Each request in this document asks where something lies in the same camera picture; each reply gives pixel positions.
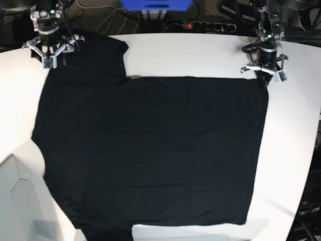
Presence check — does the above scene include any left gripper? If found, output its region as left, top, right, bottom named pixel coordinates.
left=240, top=54, right=288, bottom=83

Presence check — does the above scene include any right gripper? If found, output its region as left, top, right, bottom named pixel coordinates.
left=22, top=35, right=85, bottom=68

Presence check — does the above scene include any black T-shirt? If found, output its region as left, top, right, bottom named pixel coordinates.
left=32, top=32, right=268, bottom=240

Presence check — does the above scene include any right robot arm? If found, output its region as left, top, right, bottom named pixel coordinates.
left=22, top=1, right=85, bottom=69

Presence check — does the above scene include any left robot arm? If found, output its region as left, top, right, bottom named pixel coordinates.
left=241, top=1, right=288, bottom=88

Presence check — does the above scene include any black power strip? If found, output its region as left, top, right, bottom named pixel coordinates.
left=174, top=21, right=237, bottom=34

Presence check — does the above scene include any blue box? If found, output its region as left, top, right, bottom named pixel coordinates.
left=120, top=0, right=193, bottom=11

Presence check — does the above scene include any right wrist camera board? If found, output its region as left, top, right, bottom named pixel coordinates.
left=42, top=57, right=54, bottom=69

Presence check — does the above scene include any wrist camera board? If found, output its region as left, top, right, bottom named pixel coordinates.
left=274, top=70, right=287, bottom=83
left=42, top=57, right=54, bottom=69

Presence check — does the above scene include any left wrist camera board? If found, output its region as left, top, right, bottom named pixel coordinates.
left=274, top=70, right=287, bottom=83

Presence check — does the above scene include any grey cable on floor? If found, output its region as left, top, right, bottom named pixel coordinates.
left=76, top=0, right=141, bottom=35

